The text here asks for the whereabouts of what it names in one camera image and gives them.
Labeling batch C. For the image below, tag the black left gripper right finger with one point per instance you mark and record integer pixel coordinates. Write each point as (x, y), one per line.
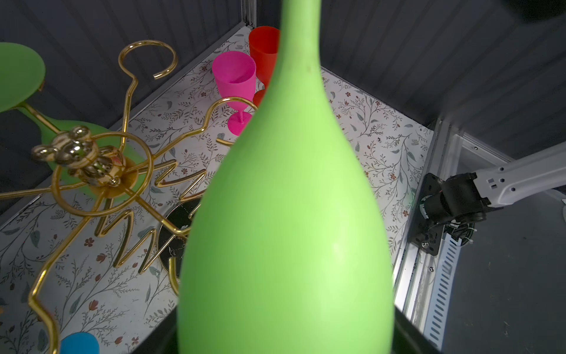
(407, 339)

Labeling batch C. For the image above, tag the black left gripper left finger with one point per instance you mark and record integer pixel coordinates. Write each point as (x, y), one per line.
(163, 340)

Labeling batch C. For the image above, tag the blue wine glass front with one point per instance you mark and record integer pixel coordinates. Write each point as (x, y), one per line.
(80, 343)

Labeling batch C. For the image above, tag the green wine glass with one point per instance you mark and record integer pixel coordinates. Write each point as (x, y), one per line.
(288, 252)
(23, 73)

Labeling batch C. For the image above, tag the green wine glass back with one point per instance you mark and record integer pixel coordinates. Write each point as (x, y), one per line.
(23, 73)

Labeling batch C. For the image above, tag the pink wine glass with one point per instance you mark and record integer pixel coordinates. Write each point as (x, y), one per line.
(235, 76)

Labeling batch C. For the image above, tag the red wine glass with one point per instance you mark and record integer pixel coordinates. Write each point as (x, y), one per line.
(264, 44)

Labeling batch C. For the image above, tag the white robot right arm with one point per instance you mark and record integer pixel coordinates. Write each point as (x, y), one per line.
(468, 197)

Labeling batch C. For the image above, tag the gold wine glass rack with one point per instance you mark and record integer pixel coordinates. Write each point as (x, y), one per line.
(101, 194)

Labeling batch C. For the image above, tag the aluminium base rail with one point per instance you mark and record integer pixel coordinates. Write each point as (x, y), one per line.
(424, 269)

